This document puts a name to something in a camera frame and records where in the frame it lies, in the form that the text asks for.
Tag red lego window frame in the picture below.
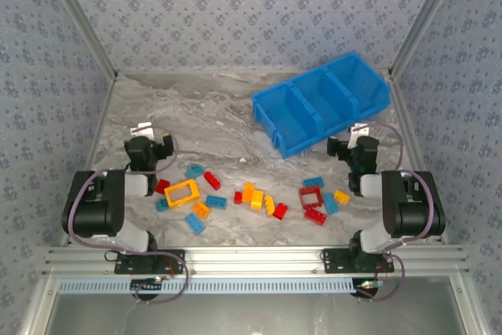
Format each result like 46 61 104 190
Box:
299 186 325 210

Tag yellow lego window frame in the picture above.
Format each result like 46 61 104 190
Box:
163 179 201 209

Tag blue three-compartment plastic bin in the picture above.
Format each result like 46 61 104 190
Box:
250 50 392 160

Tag long red lego brick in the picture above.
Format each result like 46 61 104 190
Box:
304 209 328 226

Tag small circuit board with LED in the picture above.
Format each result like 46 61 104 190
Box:
355 279 382 297
130 275 166 293

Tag grey metal lower panel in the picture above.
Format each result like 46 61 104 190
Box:
46 293 462 335

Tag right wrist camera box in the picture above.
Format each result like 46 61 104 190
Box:
350 122 370 147

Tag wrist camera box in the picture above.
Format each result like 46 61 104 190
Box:
350 122 370 147
130 122 154 137

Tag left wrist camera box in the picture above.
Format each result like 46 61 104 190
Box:
130 122 154 137

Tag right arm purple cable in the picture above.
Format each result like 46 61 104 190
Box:
358 122 439 303

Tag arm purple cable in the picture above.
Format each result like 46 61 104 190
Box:
358 122 439 303
67 126 190 305

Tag aluminium table side rail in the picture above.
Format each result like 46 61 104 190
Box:
387 74 450 246
60 74 118 248

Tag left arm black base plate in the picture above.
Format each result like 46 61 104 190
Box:
114 249 187 275

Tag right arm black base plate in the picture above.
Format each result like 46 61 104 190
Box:
322 248 395 275

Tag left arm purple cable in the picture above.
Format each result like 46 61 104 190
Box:
67 126 190 305

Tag aluminium mounting rail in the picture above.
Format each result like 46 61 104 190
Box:
42 246 471 278

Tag aluminium corner post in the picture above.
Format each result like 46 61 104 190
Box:
38 0 119 77
387 0 468 77

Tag slotted pale blue cable duct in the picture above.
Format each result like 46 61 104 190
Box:
57 277 358 296

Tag aluminium frame leg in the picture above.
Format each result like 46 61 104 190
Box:
449 275 492 335
18 275 60 335

